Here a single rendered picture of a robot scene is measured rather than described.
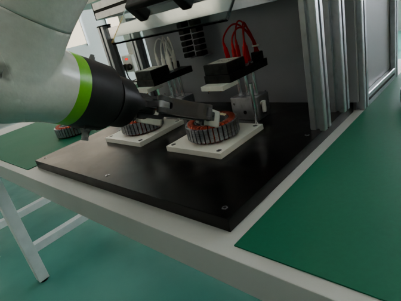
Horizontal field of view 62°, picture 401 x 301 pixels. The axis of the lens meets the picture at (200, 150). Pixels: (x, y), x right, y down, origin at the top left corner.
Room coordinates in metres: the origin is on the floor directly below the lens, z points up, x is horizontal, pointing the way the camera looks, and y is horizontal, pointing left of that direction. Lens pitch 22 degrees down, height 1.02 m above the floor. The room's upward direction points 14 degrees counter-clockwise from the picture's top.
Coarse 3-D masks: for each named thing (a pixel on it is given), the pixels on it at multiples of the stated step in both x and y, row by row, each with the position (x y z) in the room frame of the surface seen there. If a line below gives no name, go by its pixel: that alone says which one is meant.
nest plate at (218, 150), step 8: (240, 128) 0.66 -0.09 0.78; (248, 128) 0.65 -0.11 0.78; (256, 128) 0.64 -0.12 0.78; (184, 136) 0.70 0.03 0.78; (240, 136) 0.62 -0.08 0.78; (248, 136) 0.62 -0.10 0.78; (176, 144) 0.66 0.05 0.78; (184, 144) 0.65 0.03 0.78; (192, 144) 0.64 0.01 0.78; (208, 144) 0.62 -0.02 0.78; (216, 144) 0.61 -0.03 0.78; (224, 144) 0.60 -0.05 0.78; (232, 144) 0.59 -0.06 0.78; (240, 144) 0.60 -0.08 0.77; (184, 152) 0.63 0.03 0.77; (192, 152) 0.61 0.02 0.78; (200, 152) 0.59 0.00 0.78; (208, 152) 0.58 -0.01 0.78; (216, 152) 0.57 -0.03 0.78; (224, 152) 0.57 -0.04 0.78
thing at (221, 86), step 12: (216, 60) 0.74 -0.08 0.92; (228, 60) 0.70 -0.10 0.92; (240, 60) 0.70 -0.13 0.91; (252, 60) 0.77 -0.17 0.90; (264, 60) 0.76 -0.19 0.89; (216, 72) 0.69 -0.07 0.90; (228, 72) 0.67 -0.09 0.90; (240, 72) 0.69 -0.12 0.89; (252, 72) 0.74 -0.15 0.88; (216, 84) 0.69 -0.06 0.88; (228, 84) 0.67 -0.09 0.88; (240, 84) 0.77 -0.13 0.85; (252, 84) 0.75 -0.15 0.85
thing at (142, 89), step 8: (136, 72) 0.89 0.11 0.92; (144, 72) 0.86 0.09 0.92; (152, 72) 0.85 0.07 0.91; (160, 72) 0.87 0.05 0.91; (168, 72) 0.89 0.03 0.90; (176, 72) 0.90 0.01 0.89; (184, 72) 0.92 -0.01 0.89; (144, 80) 0.87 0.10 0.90; (152, 80) 0.84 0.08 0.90; (160, 80) 0.86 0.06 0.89; (168, 80) 0.88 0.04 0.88; (144, 88) 0.85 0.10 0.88; (152, 88) 0.84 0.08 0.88; (176, 88) 0.93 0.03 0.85
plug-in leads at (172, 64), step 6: (162, 36) 0.96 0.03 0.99; (168, 42) 0.96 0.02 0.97; (168, 48) 0.96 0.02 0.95; (156, 54) 0.95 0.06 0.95; (162, 54) 0.92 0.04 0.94; (168, 54) 0.91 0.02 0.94; (174, 54) 0.93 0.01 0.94; (156, 60) 0.94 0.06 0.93; (162, 60) 0.92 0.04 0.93; (168, 60) 0.91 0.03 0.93; (174, 60) 0.93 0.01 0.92; (168, 66) 0.91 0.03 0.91; (174, 66) 0.93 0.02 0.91
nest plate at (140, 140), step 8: (168, 120) 0.86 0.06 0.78; (176, 120) 0.84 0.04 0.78; (160, 128) 0.80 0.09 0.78; (168, 128) 0.80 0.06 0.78; (112, 136) 0.84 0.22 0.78; (120, 136) 0.82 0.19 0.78; (128, 136) 0.80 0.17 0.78; (136, 136) 0.79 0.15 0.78; (144, 136) 0.77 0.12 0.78; (152, 136) 0.76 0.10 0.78; (160, 136) 0.78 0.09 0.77; (128, 144) 0.77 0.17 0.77; (136, 144) 0.74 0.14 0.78; (144, 144) 0.74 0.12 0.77
